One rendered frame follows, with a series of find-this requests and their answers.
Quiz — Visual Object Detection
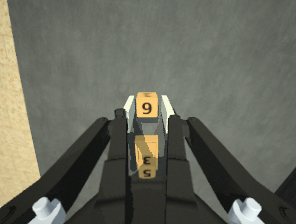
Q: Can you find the yellow cube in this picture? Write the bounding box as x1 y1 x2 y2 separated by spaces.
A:
136 93 158 117
138 155 156 178

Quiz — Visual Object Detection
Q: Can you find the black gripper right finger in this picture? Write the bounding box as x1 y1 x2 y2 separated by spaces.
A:
161 96 296 224

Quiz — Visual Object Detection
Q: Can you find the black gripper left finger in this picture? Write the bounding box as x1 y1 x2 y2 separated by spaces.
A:
0 96 135 224

